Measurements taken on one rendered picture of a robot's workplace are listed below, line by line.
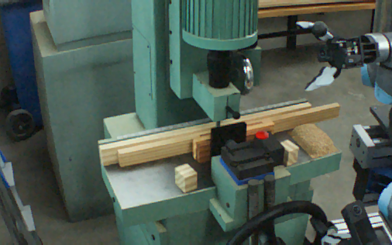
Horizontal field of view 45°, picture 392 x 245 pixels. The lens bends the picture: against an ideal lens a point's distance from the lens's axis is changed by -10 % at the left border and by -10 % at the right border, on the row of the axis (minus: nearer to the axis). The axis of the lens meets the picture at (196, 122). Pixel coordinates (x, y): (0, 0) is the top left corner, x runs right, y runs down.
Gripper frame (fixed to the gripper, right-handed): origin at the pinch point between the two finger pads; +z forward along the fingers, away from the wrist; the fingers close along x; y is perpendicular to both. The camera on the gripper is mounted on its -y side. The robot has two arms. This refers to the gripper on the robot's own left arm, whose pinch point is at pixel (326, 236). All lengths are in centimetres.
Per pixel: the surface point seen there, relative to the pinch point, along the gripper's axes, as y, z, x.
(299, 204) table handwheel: -9.3, 1.0, -5.5
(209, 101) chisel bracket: -34.0, 23.9, -12.8
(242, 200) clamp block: -11.8, 9.6, -14.7
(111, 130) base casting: -31, 66, -30
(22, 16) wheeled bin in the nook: -100, 185, -52
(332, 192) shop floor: 26, 129, 85
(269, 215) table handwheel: -9.0, 0.8, -13.1
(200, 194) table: -13.7, 19.5, -20.8
